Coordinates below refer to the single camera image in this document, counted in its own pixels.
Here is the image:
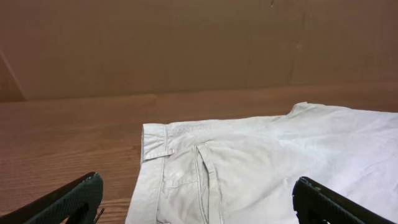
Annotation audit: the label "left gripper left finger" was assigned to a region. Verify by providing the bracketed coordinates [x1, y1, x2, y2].
[1, 172, 103, 224]

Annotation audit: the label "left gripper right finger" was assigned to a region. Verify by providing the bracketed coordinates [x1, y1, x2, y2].
[292, 176, 394, 224]

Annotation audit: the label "beige shorts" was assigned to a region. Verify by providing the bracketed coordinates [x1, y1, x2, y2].
[126, 102, 397, 223]

